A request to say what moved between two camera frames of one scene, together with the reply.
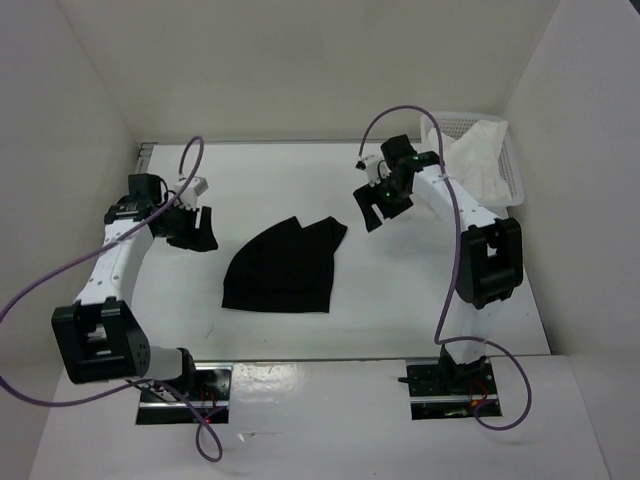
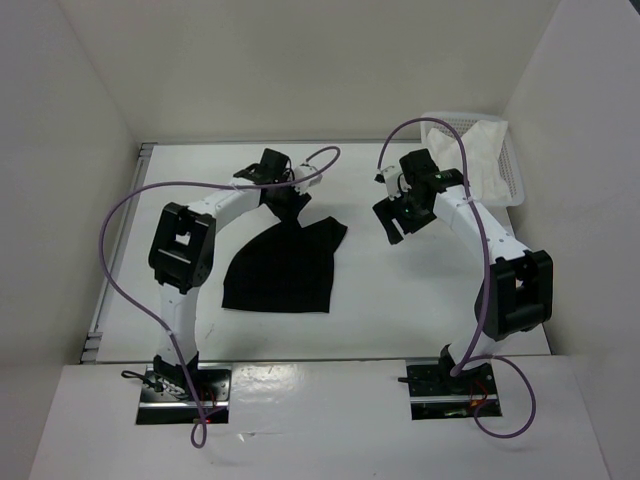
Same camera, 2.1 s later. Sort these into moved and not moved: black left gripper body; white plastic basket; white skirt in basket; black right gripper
Moved: black left gripper body; black right gripper
Not moved: white skirt in basket; white plastic basket
